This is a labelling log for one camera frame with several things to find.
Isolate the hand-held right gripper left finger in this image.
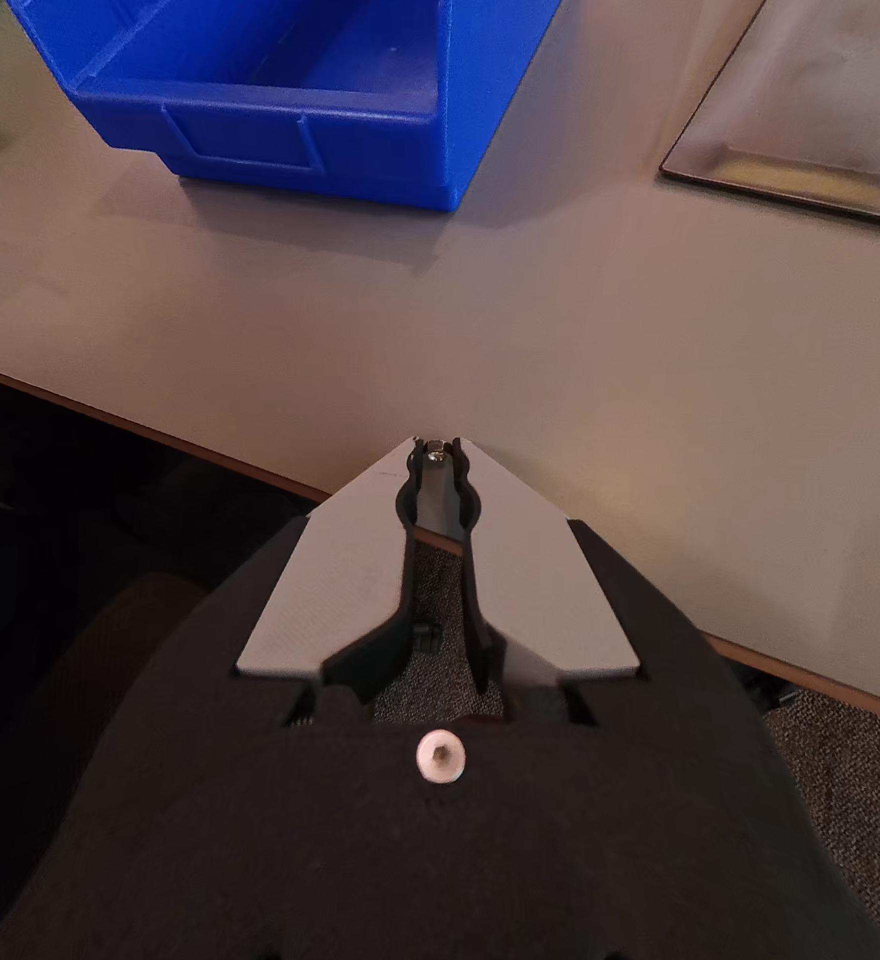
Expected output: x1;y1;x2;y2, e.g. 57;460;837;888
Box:
235;435;427;705

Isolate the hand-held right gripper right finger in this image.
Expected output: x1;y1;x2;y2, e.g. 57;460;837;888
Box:
449;437;642;700

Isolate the blue plastic bin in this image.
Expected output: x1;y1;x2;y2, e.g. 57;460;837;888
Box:
6;0;561;213

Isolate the glossy grey sheet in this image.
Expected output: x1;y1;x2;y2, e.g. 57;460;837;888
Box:
659;0;880;230

